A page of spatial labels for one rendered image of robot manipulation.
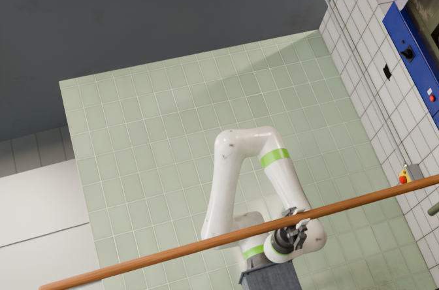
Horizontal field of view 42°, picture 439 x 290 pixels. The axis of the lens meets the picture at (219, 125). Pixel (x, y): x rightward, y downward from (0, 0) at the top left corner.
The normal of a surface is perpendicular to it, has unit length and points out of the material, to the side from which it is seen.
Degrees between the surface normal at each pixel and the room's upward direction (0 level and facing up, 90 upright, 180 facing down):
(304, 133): 90
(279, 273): 90
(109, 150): 90
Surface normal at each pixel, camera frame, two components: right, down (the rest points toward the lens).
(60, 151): 0.04, -0.44
